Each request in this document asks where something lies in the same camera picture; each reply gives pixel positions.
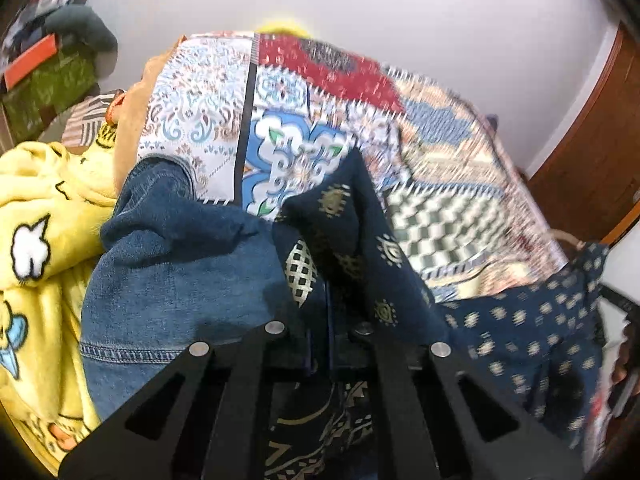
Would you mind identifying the navy patterned hooded jacket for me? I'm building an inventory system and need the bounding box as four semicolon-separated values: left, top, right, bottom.
268;148;608;467

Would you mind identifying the blue denim jacket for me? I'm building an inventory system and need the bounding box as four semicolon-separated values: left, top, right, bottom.
79;158;296;419

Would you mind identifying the orange box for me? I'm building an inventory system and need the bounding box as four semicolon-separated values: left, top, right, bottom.
3;34;58;90

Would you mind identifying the brown wooden door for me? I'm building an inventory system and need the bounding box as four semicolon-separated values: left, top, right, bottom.
528;25;639;240

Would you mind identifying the yellow cartoon fleece blanket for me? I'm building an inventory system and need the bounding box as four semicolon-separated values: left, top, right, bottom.
1;125;116;474

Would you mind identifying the green patterned storage box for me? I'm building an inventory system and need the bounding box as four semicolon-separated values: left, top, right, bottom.
1;46;96;144

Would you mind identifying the yellow curved foam tube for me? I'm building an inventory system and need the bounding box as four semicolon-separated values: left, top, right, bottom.
256;18;312;39

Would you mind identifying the patchwork patterned bed quilt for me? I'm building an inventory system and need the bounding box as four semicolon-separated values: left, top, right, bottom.
131;32;565;301

